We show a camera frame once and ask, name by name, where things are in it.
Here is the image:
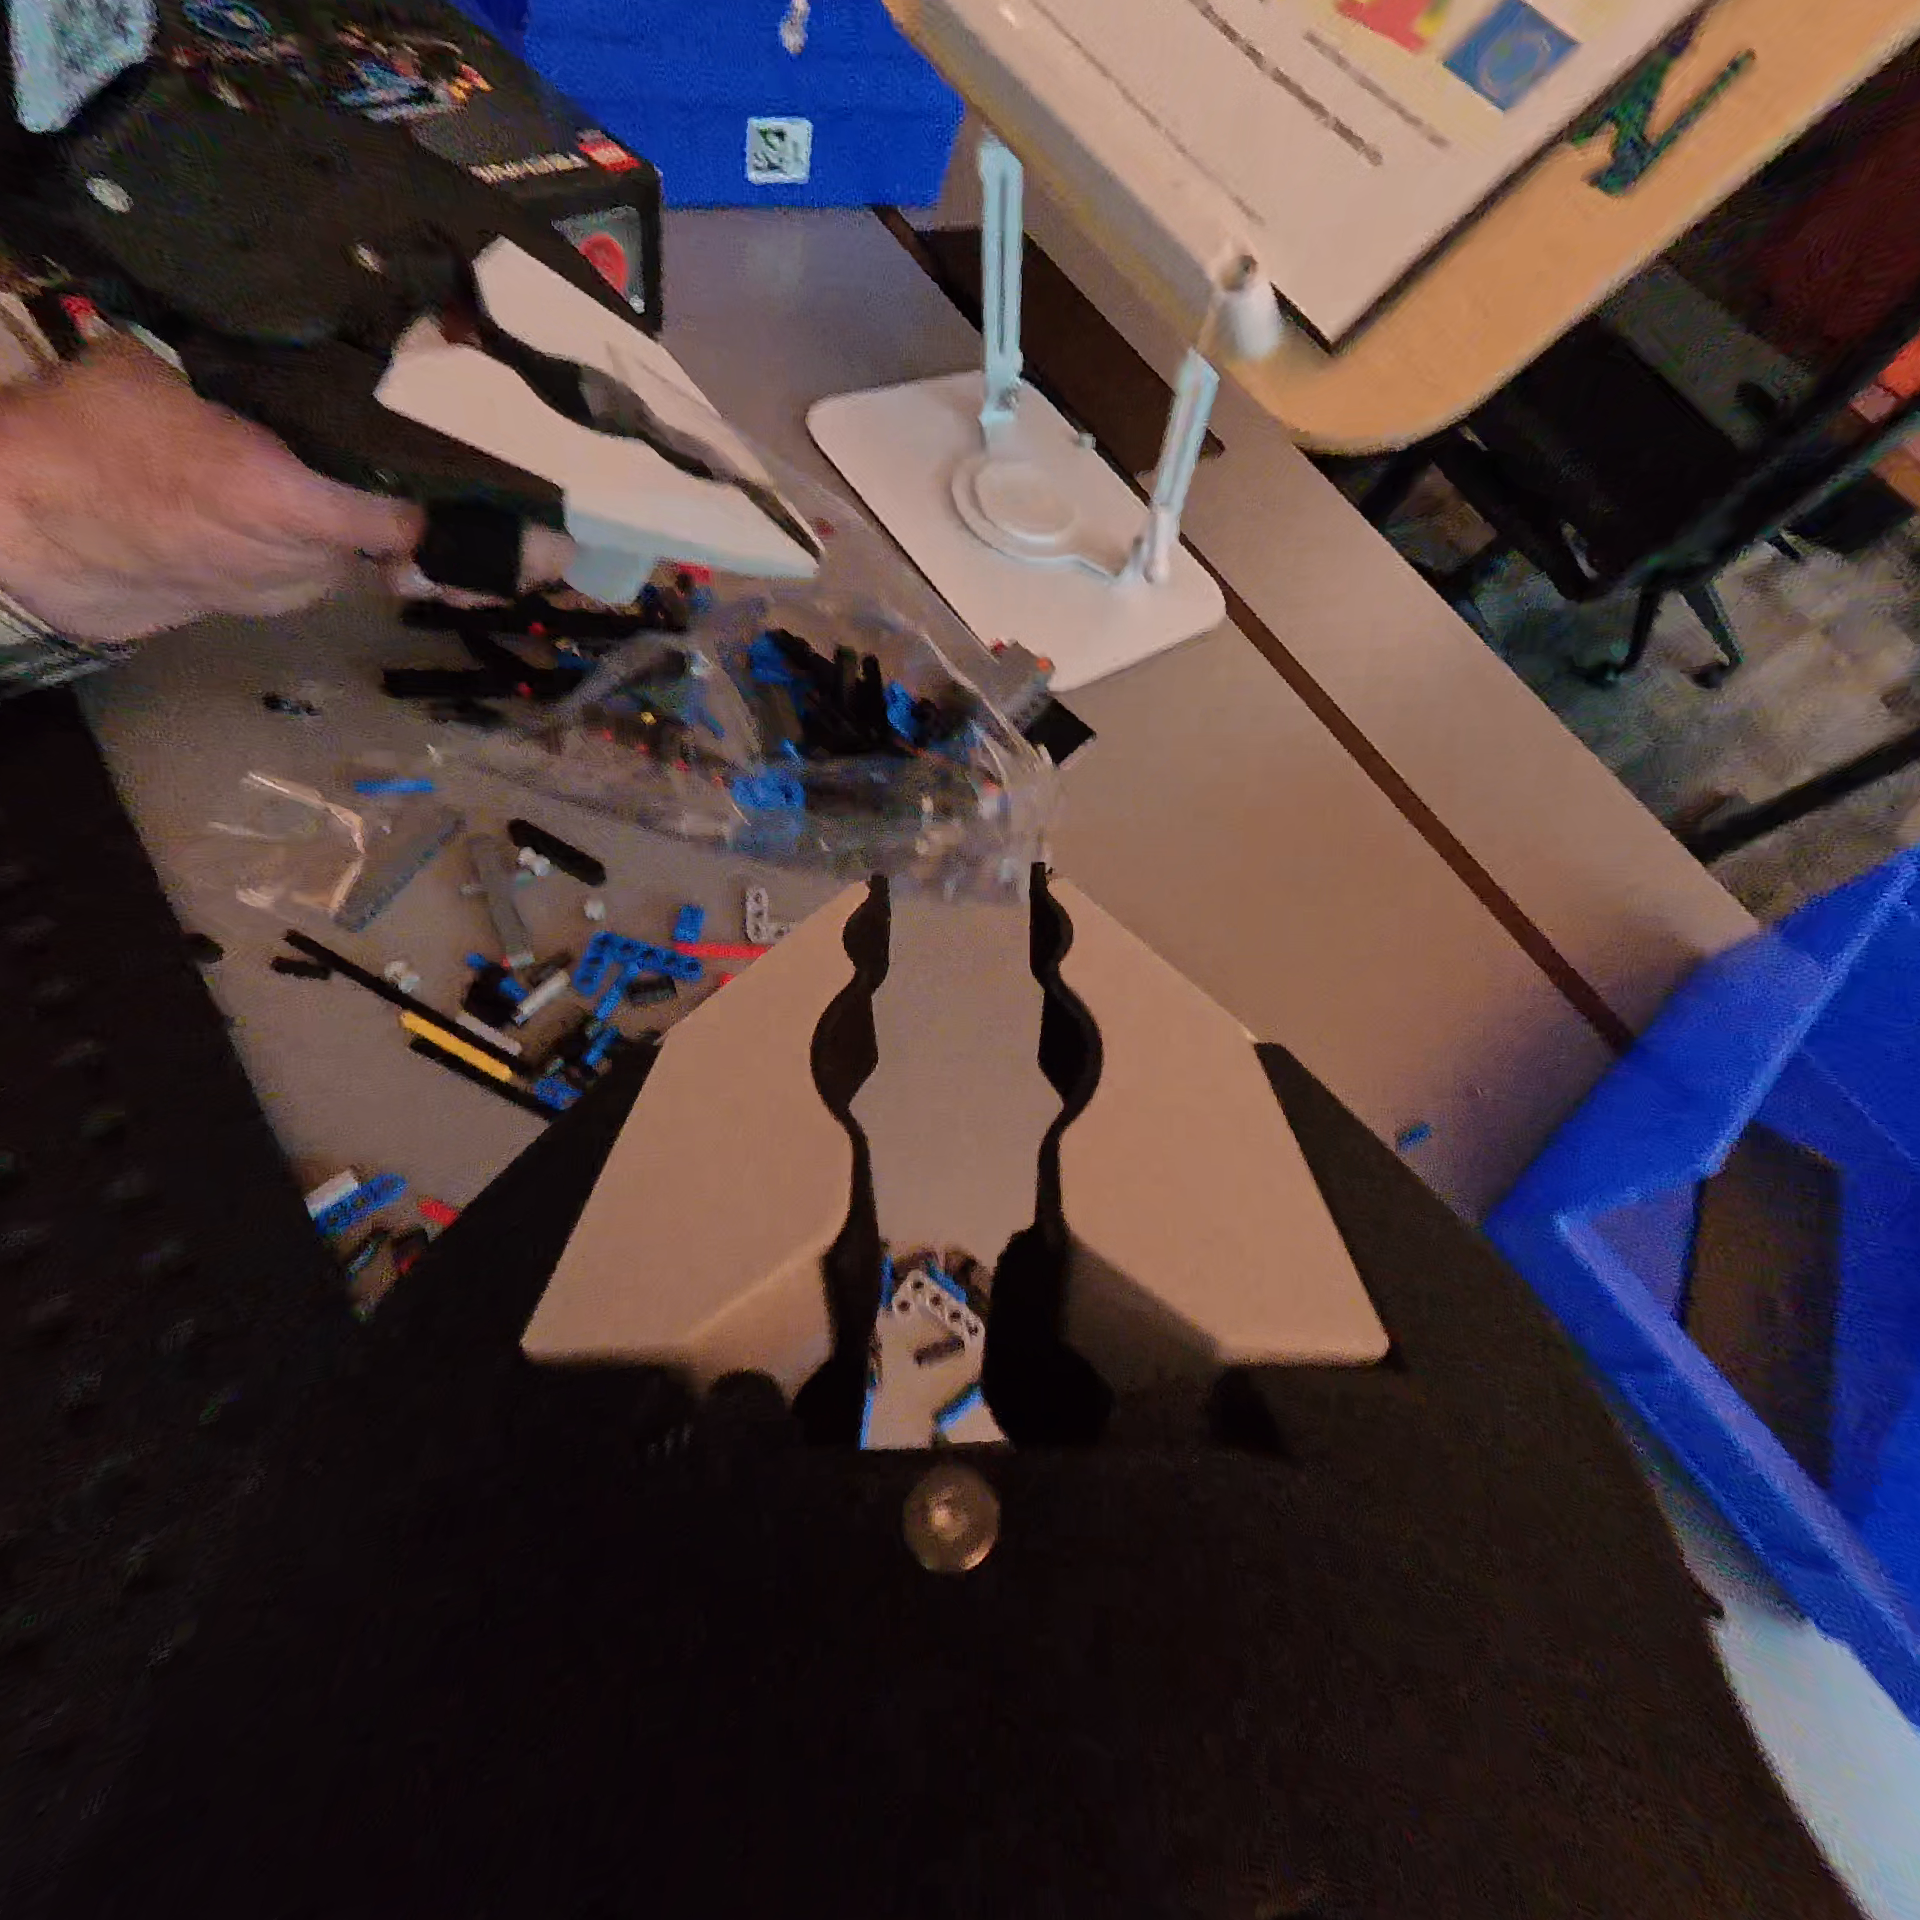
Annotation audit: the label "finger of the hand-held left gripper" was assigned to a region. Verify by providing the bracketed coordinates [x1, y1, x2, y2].
[471, 236, 820, 560]
[375, 321, 820, 606]

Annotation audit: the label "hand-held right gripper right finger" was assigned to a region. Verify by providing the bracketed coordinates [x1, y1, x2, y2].
[993, 863, 1393, 1449]

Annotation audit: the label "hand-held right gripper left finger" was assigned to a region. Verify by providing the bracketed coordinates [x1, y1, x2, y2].
[527, 878, 897, 1443]

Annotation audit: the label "pile of toy building pieces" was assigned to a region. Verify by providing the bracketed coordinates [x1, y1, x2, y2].
[257, 585, 812, 1262]

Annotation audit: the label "clear plastic bag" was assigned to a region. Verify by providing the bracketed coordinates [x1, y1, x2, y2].
[481, 572, 1067, 908]
[226, 757, 475, 936]

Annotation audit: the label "toy truck cardboard box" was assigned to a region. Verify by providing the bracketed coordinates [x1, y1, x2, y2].
[45, 0, 668, 332]

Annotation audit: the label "person's left forearm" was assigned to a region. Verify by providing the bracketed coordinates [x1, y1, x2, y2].
[0, 585, 91, 696]

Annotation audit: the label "grey desk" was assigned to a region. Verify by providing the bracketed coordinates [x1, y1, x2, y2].
[76, 196, 1920, 1920]

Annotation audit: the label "person's left hand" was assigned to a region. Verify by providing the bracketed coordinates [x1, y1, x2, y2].
[0, 345, 427, 649]

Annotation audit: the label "yellow toy beam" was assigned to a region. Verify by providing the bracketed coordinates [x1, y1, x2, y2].
[399, 1005, 549, 1107]

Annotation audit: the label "instruction sheet wooden board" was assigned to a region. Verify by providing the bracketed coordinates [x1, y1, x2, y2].
[888, 0, 1920, 457]

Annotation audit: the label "black metal furniture legs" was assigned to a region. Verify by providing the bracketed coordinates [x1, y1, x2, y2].
[1322, 255, 1920, 878]

